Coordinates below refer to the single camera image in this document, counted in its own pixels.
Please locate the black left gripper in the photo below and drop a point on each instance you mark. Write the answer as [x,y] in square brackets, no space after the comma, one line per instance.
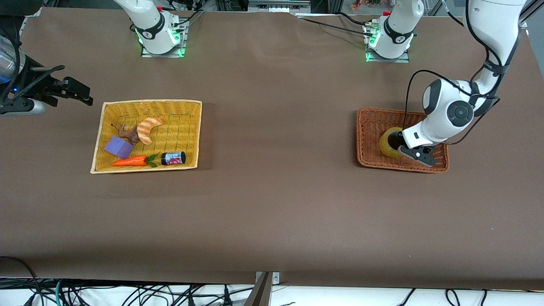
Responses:
[398,138]

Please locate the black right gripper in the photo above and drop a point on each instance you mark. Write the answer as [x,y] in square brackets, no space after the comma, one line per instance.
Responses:
[43,88]

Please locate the clear yellowish tape roll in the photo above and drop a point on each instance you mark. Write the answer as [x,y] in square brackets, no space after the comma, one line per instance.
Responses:
[384,146]

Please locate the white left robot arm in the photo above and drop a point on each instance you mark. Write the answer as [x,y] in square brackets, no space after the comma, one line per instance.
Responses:
[450,112]

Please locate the brown wicker basket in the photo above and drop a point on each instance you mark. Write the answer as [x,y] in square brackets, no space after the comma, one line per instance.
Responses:
[369,140]

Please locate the brown root toy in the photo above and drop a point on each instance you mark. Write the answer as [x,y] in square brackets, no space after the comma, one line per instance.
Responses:
[127,133]

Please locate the purple foam cube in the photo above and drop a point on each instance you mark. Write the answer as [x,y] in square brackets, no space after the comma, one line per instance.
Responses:
[118,147]

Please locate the toy croissant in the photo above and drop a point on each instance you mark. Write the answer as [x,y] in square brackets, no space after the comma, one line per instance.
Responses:
[146,129]

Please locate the orange toy carrot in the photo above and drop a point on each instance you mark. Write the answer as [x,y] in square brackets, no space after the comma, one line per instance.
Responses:
[129,161]

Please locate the yellow wicker basket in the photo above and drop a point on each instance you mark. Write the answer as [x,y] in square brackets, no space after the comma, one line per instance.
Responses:
[182,140]

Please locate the small black can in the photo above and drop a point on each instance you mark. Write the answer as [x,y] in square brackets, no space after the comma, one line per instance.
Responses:
[173,158]

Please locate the grey metal box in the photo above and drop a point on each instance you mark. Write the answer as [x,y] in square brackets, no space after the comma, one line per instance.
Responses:
[278,5]

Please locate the grey metal bar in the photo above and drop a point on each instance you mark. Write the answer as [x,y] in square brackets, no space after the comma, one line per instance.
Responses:
[259,293]

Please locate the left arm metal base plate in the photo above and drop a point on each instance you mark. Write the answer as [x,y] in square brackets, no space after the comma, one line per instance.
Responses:
[406,57]

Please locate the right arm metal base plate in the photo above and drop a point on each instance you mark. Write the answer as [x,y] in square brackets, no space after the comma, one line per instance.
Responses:
[182,44]

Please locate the silver metal bracket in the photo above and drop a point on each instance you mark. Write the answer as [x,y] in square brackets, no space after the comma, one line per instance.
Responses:
[276,278]

